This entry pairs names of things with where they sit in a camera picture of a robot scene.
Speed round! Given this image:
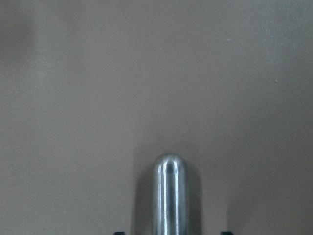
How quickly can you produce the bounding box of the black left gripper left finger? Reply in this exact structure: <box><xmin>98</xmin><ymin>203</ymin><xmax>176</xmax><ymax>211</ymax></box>
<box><xmin>114</xmin><ymin>231</ymin><xmax>125</xmax><ymax>235</ymax></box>

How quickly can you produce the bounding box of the steel muddler black tip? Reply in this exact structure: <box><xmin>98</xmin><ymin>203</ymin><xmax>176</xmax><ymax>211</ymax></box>
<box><xmin>152</xmin><ymin>153</ymin><xmax>189</xmax><ymax>235</ymax></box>

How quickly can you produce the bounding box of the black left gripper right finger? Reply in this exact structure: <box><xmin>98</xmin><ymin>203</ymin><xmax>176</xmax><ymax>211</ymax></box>
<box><xmin>220</xmin><ymin>231</ymin><xmax>232</xmax><ymax>235</ymax></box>

